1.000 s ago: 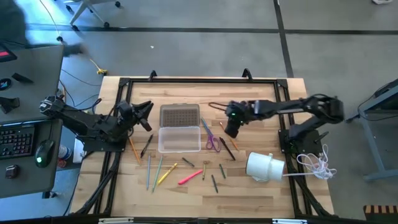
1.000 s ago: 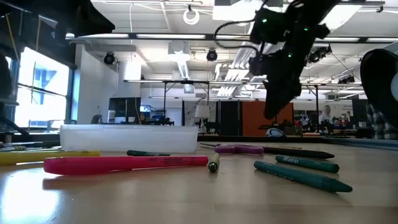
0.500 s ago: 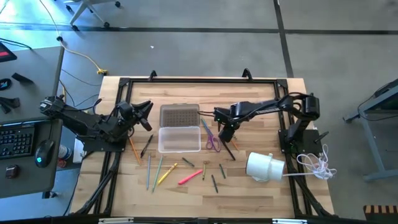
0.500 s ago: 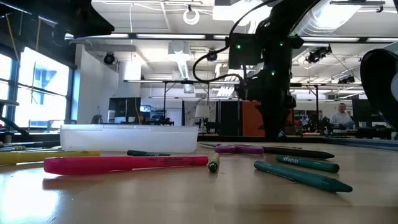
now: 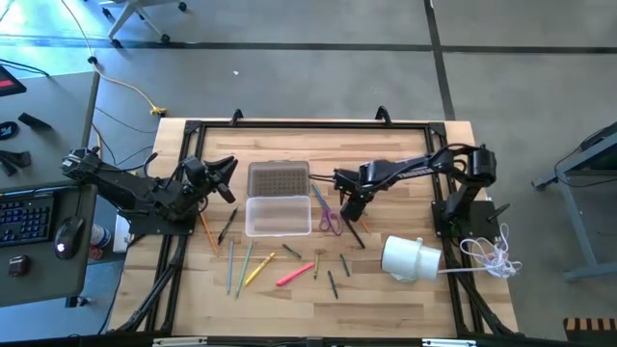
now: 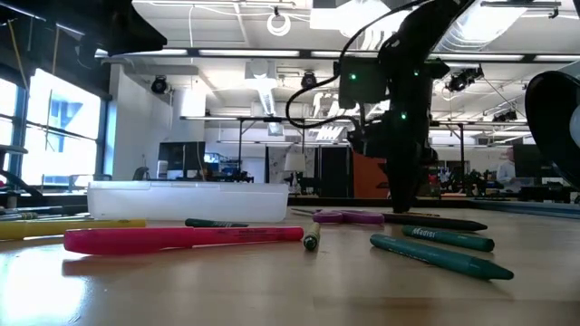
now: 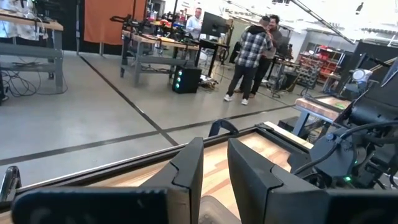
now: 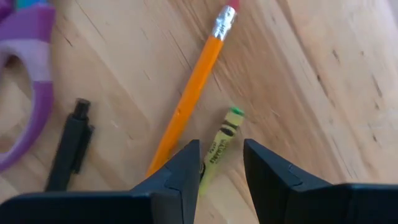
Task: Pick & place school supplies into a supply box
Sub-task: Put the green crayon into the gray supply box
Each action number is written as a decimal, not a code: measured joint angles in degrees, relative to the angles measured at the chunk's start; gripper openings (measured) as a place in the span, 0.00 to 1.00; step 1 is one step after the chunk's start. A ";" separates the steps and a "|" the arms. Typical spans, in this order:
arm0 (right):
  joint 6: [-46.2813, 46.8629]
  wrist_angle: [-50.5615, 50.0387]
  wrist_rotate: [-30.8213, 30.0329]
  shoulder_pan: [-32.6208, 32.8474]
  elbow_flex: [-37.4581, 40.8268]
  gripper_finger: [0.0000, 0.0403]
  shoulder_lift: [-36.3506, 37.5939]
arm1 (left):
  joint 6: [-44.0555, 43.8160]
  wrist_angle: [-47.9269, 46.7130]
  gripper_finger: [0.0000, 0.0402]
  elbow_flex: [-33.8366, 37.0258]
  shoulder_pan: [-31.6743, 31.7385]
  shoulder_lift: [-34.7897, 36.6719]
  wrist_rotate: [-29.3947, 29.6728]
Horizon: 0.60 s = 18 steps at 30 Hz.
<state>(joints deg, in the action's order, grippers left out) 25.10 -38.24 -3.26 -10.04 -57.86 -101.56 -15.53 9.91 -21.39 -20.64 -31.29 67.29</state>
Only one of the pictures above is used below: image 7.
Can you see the black computer tower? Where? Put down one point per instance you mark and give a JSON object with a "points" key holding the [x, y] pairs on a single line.
{"points": [[189, 79]]}

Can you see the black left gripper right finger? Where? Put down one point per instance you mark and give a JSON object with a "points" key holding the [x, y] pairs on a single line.
{"points": [[255, 186]]}

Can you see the orange wall panel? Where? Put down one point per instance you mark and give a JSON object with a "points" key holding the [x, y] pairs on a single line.
{"points": [[105, 21]]}

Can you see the grey metal workbench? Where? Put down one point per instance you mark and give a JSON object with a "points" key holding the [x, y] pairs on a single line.
{"points": [[155, 60], [28, 51]]}

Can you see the shelf with red bins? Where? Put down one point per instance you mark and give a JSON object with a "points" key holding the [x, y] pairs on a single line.
{"points": [[314, 62]]}

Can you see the black monitor desk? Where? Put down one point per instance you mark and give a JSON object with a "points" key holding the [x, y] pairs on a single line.
{"points": [[213, 43]]}

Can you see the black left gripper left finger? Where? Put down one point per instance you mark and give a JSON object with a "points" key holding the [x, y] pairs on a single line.
{"points": [[183, 174]]}

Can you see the black computer monitor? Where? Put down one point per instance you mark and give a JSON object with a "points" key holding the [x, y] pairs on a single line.
{"points": [[213, 24]]}

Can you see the small black robot arm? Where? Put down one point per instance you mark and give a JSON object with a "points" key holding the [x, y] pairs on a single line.
{"points": [[130, 23]]}

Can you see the black partition panel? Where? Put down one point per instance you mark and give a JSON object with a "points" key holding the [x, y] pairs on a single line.
{"points": [[373, 49]]}

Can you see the black boom pole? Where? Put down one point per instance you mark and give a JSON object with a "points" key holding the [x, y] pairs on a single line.
{"points": [[323, 22]]}

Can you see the workbench with grey legs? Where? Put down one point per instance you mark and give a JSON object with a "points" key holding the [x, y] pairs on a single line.
{"points": [[317, 109]]}

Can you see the person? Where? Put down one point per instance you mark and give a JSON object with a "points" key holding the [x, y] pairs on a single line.
{"points": [[276, 35], [252, 46], [194, 25]]}

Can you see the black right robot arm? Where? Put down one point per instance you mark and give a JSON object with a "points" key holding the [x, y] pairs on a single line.
{"points": [[373, 115]]}

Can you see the white round lamp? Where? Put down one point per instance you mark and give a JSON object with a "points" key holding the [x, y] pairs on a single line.
{"points": [[362, 75]]}

